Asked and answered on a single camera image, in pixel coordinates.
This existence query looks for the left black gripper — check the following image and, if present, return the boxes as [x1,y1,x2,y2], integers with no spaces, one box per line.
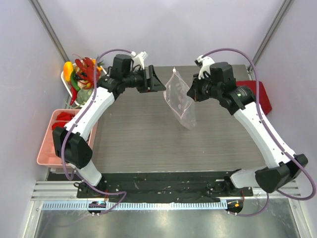
[122,65,165,93]

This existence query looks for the clear zip top bag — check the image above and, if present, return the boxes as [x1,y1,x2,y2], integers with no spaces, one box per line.
[163,68,197,130]

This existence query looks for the red plastic lobster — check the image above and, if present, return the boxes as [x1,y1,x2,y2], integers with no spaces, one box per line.
[75,57,96,89]

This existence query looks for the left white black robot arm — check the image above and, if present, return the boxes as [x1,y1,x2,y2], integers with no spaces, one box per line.
[53,49,166,198]

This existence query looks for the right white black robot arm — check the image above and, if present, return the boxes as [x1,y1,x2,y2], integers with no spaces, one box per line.
[187,59,308,196]

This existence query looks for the white plastic basket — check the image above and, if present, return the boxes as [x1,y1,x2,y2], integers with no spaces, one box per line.
[60,66,107,108]

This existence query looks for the red folded cloth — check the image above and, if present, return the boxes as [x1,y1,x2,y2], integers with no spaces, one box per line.
[236,80,272,116]

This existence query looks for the green toy pumpkin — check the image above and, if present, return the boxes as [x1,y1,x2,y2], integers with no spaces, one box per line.
[76,88,94,105]

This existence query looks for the beige toy garlic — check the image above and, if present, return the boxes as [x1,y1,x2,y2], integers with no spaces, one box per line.
[77,81,86,89]

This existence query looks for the black toy grapes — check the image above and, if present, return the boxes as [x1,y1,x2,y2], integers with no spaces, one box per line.
[74,73,82,81]

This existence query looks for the green toy chili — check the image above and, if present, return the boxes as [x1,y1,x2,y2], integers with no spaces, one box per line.
[70,71,80,91]

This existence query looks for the red toy chili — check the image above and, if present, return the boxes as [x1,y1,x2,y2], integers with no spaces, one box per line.
[70,86,78,106]

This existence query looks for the yellow orange toy pepper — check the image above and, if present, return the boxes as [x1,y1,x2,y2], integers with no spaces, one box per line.
[63,61,74,82]

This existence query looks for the red felt pieces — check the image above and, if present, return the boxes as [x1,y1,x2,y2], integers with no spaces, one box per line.
[52,112,75,130]

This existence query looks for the pink compartment tray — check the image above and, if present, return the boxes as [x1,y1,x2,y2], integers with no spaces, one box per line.
[37,109,98,168]

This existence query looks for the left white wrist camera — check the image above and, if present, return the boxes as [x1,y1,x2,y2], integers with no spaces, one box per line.
[130,51,148,69]

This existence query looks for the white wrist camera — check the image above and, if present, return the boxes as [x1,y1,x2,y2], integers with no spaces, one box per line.
[195,55,215,79]
[130,51,148,69]

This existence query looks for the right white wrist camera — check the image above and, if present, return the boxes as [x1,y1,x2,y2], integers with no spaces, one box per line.
[195,55,215,79]

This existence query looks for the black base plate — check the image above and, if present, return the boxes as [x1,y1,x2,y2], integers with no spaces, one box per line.
[47,171,284,204]

